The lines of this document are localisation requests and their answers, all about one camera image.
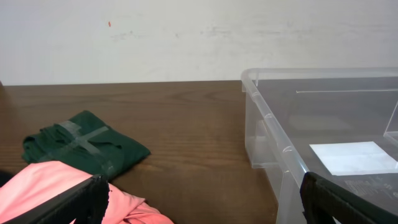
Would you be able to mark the black cloth on left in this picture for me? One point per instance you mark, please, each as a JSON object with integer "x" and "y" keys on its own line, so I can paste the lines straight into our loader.
{"x": 5, "y": 177}

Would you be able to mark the white label in bin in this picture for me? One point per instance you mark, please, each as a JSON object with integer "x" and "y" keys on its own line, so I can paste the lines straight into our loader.
{"x": 355, "y": 158}

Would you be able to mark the folded dark green cloth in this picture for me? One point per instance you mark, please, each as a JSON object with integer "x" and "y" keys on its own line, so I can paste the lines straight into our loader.
{"x": 86, "y": 143}

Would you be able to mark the pink cloth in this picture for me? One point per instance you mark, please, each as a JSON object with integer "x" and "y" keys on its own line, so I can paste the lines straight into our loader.
{"x": 39, "y": 182}

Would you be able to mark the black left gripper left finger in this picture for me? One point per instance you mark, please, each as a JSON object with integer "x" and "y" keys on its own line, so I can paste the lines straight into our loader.
{"x": 84, "y": 203}

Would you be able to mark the clear plastic storage bin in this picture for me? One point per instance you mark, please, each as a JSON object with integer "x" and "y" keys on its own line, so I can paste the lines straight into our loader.
{"x": 289, "y": 109}

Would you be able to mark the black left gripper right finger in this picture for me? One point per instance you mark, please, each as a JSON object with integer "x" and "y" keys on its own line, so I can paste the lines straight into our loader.
{"x": 327, "y": 203}

